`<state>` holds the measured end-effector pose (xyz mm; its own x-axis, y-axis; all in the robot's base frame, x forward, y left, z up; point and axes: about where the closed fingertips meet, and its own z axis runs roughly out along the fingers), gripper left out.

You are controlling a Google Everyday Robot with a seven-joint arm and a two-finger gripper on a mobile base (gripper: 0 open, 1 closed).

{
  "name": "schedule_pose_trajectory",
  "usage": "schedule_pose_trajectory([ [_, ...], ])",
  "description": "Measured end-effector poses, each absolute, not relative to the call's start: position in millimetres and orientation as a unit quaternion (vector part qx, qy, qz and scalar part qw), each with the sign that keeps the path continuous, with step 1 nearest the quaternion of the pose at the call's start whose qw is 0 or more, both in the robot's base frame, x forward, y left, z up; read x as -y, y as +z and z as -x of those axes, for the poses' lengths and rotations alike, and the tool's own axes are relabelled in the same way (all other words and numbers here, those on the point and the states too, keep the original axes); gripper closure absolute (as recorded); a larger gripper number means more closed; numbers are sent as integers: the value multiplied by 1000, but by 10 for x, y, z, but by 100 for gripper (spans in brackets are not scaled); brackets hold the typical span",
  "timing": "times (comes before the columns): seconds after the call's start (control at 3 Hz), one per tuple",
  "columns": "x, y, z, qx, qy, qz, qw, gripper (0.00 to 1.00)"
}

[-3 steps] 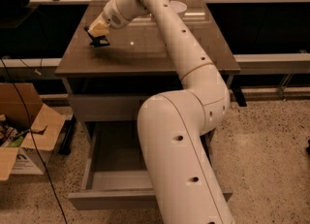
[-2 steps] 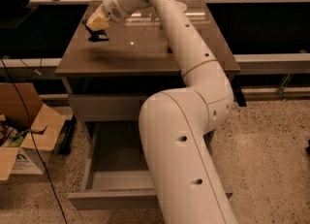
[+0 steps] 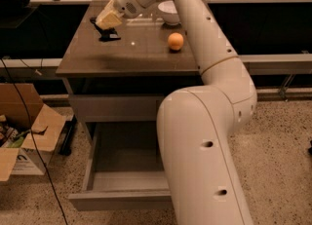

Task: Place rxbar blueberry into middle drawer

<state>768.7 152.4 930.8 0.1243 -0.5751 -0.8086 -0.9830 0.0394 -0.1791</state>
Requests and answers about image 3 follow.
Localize grey drawer cabinet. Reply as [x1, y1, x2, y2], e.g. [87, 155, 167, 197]
[55, 0, 206, 212]

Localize grey window rail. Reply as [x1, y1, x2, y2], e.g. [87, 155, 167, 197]
[241, 54, 312, 75]

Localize orange fruit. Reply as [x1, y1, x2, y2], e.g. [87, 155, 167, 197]
[168, 33, 184, 51]

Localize open cardboard box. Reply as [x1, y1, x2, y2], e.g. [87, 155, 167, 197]
[0, 83, 66, 182]

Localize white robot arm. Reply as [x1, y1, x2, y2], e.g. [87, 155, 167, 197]
[96, 0, 257, 225]

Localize white ceramic bowl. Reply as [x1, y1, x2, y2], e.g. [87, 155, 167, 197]
[158, 1, 180, 25]

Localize closed grey top drawer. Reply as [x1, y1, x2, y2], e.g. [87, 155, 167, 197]
[68, 94, 164, 123]

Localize open grey middle drawer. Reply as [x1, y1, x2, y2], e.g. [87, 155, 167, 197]
[69, 121, 172, 211]

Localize black cable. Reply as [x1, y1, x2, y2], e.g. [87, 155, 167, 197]
[0, 57, 69, 225]

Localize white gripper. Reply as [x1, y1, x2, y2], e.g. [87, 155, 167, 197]
[96, 0, 144, 30]

